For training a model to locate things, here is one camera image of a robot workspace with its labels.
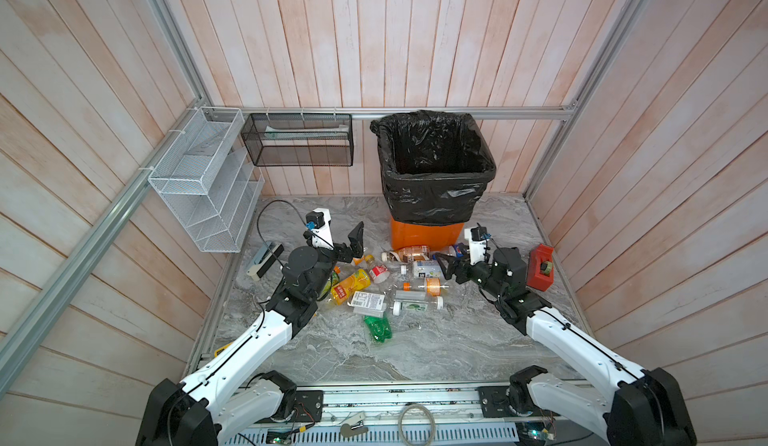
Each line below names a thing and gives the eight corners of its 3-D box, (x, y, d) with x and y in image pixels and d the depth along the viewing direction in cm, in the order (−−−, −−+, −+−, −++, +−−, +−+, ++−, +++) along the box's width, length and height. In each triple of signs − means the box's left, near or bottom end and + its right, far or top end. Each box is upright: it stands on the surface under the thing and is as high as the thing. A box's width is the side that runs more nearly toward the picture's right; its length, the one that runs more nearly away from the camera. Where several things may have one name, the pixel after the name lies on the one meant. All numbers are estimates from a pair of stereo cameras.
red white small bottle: (369, 282, 95) (369, 277, 93) (369, 270, 98) (369, 265, 96) (390, 282, 95) (390, 277, 93) (389, 270, 98) (390, 265, 96)
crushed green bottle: (376, 345, 85) (376, 341, 82) (365, 321, 90) (365, 315, 86) (393, 337, 87) (394, 332, 83) (381, 314, 91) (381, 308, 88)
